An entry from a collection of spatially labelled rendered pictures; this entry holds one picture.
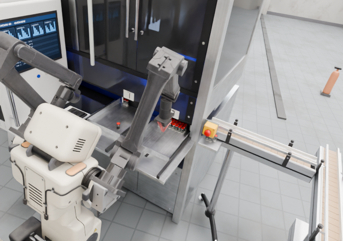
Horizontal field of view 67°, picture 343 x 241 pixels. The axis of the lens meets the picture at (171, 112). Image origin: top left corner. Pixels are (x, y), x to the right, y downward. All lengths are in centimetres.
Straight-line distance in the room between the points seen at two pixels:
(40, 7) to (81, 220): 118
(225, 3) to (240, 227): 179
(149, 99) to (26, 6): 106
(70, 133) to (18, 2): 96
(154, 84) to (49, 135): 39
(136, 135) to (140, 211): 151
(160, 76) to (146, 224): 166
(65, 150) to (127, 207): 152
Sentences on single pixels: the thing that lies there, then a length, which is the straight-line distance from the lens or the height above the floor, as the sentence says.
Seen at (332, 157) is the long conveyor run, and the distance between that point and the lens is 190.
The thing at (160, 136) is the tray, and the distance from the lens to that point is 164.
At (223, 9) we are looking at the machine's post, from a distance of 131.
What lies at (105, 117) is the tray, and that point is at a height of 88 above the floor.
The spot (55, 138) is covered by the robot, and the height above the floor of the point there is 134.
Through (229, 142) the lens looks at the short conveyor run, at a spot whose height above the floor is 90.
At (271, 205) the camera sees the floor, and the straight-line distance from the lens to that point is 271.
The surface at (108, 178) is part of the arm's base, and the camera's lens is 92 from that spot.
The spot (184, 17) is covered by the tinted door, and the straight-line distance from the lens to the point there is 141.
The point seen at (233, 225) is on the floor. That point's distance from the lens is 242.
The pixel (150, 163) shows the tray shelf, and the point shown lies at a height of 88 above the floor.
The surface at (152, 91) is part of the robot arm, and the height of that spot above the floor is 152.
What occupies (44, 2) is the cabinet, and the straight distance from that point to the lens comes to 177.
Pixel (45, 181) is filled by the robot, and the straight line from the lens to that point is 97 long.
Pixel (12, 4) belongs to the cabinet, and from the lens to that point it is 165.
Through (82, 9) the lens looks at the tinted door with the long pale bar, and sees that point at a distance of 182.
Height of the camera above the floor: 191
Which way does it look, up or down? 33 degrees down
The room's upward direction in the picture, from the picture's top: 9 degrees clockwise
